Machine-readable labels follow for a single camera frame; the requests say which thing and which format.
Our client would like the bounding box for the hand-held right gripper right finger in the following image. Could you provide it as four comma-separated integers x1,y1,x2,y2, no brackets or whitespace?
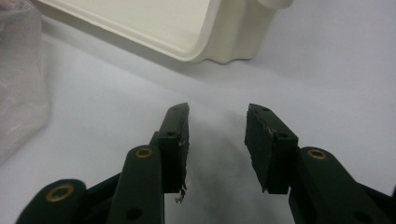
244,103,300,195

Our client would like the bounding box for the white plastic bin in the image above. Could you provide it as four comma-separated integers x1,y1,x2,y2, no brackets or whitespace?
36,0,294,65

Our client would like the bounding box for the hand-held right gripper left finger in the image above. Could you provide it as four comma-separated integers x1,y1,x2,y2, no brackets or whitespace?
151,102,191,194

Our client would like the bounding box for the clear plastic bag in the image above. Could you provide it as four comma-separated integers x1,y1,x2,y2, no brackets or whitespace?
0,0,51,166

